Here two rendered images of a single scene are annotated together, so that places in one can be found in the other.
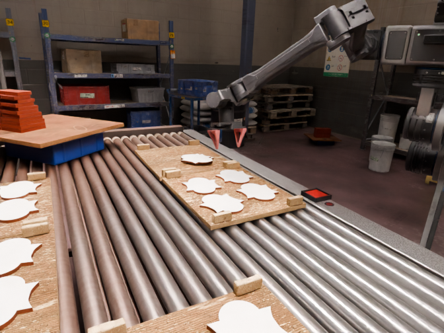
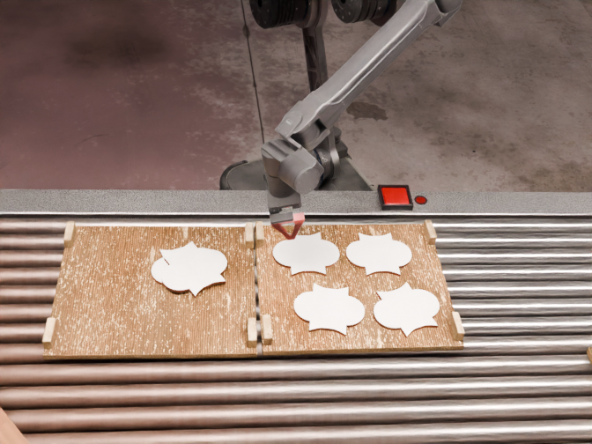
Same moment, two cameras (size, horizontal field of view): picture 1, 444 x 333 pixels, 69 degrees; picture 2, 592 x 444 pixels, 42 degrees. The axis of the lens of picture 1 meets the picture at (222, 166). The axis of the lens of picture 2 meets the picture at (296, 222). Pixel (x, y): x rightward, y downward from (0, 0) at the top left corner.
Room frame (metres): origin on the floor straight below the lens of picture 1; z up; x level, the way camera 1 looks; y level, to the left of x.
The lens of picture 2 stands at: (0.81, 1.07, 2.19)
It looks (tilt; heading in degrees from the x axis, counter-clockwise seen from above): 45 degrees down; 290
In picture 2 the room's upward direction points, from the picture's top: 6 degrees clockwise
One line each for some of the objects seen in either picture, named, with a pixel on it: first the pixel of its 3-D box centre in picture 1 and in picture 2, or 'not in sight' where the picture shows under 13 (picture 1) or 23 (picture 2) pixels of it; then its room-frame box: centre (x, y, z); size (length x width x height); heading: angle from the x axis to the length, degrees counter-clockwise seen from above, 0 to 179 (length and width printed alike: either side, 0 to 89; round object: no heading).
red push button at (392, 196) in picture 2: (316, 195); (395, 197); (1.07, -0.34, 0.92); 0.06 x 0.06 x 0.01; 29
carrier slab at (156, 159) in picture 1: (183, 159); (157, 287); (1.43, 0.18, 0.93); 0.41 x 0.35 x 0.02; 28
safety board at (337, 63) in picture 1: (337, 52); not in sight; (6.69, -2.16, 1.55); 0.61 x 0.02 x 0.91; 32
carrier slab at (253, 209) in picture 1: (228, 191); (352, 284); (1.06, -0.03, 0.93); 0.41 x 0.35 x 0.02; 29
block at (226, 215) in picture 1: (222, 217); (456, 325); (0.83, -0.01, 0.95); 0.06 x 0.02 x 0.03; 119
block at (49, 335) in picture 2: (143, 147); (49, 333); (1.54, 0.39, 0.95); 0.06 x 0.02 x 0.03; 118
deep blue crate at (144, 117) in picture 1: (143, 119); not in sight; (5.55, 1.38, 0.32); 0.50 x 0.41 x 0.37; 118
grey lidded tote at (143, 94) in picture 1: (147, 94); not in sight; (5.55, 1.30, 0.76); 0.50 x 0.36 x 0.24; 128
